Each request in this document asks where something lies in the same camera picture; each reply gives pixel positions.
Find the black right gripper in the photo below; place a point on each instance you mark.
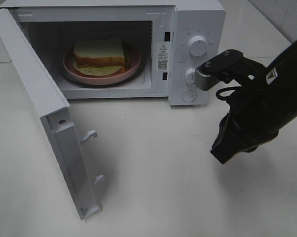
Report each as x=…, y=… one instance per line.
x=249, y=120

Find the round white door button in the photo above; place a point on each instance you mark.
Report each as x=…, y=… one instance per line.
x=189, y=95

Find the white microwave knob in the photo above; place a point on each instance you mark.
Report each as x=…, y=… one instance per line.
x=197, y=45
x=190, y=75

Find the pink round plate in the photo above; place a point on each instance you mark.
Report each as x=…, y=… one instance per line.
x=72, y=70

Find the white bread sandwich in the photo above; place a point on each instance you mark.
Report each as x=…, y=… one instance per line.
x=100, y=57

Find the white microwave door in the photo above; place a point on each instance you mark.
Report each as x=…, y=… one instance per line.
x=52, y=109

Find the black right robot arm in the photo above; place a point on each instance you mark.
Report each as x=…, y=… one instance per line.
x=280, y=86

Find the white adjacent table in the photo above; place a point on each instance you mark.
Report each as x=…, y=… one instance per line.
x=259, y=28

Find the white microwave oven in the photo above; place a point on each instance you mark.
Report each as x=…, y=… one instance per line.
x=159, y=29

